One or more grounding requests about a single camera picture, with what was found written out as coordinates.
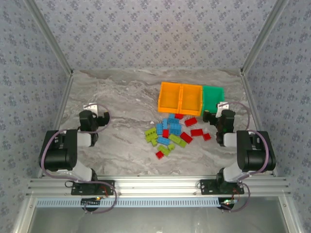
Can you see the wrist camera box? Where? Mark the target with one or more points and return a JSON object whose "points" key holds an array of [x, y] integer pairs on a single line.
{"points": [[91, 107], [223, 106]]}

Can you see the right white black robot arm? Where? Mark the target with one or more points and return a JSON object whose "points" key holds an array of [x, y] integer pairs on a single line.
{"points": [[255, 155]]}

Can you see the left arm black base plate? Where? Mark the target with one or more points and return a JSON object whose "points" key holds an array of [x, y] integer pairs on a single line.
{"points": [[109, 187]]}

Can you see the green plastic bin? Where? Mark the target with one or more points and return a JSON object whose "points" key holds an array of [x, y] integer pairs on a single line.
{"points": [[212, 95]]}

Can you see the black controller board with LED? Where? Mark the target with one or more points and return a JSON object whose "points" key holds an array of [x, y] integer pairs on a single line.
{"points": [[227, 202], [90, 201]]}

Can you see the aluminium frame post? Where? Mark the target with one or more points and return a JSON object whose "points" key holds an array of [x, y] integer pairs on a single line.
{"points": [[261, 36], [51, 36]]}

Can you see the orange plastic bin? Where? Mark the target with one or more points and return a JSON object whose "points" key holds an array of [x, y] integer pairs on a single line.
{"points": [[190, 98], [168, 97]]}

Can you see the wide aluminium mounting rail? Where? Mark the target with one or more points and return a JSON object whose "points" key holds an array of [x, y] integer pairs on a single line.
{"points": [[158, 185]]}

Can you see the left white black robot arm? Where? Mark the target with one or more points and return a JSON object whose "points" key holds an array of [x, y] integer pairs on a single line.
{"points": [[58, 155]]}

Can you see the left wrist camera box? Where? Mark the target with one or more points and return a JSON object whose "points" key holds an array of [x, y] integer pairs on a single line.
{"points": [[91, 107]]}

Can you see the aluminium frame leg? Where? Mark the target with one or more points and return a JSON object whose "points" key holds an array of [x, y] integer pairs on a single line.
{"points": [[289, 214], [23, 214]]}

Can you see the small green lego brick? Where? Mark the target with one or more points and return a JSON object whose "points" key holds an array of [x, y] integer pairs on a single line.
{"points": [[171, 146]]}

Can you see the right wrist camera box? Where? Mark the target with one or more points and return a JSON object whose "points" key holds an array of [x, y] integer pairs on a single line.
{"points": [[223, 106]]}

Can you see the long green lego brick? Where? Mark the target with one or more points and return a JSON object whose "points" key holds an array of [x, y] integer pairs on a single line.
{"points": [[177, 140], [163, 150]]}

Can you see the small red lego brick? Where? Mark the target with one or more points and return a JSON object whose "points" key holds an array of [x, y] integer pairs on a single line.
{"points": [[207, 137], [166, 133]]}

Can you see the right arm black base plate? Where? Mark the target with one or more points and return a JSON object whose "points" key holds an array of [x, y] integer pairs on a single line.
{"points": [[206, 187]]}

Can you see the aluminium table edge rail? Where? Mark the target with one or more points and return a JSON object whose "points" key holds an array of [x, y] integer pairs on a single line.
{"points": [[64, 97], [250, 97]]}

